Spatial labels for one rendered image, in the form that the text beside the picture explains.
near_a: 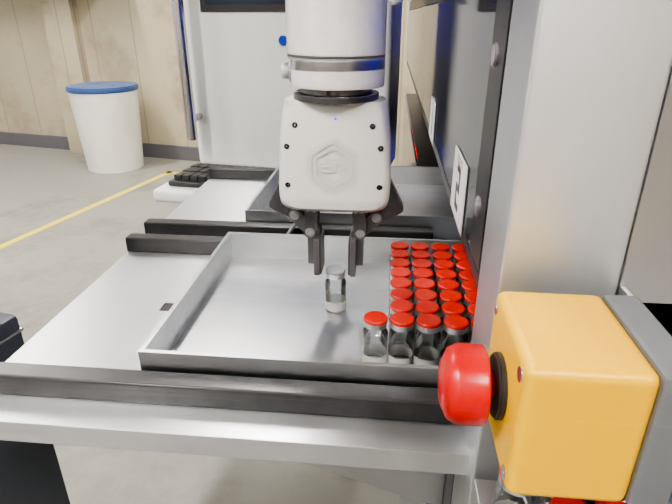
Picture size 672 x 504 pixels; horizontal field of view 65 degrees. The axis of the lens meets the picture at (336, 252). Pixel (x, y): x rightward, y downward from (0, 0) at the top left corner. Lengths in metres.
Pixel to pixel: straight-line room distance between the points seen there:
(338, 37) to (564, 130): 0.21
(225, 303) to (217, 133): 0.88
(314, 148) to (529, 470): 0.31
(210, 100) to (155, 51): 3.48
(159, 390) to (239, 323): 0.13
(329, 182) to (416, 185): 0.51
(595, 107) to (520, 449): 0.17
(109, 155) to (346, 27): 4.23
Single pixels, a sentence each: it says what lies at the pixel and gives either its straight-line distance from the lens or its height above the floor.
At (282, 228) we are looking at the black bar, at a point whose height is 0.90.
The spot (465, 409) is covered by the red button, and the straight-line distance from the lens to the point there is 0.26.
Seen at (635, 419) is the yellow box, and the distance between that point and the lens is 0.26.
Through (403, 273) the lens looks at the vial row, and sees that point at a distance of 0.53.
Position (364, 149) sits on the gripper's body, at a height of 1.06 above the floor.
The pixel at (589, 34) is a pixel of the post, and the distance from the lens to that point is 0.29.
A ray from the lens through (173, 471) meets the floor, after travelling 1.66.
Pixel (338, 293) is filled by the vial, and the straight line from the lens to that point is 0.54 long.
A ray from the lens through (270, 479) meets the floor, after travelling 1.59.
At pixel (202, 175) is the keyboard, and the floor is 0.83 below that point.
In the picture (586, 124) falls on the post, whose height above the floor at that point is 1.11.
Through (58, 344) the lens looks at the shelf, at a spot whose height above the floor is 0.88.
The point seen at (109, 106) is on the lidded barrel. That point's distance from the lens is 4.52.
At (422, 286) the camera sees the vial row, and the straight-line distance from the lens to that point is 0.51.
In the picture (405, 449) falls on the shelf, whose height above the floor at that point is 0.88.
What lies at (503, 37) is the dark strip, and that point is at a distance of 0.35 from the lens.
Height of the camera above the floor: 1.16
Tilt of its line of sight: 24 degrees down
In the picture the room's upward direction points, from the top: straight up
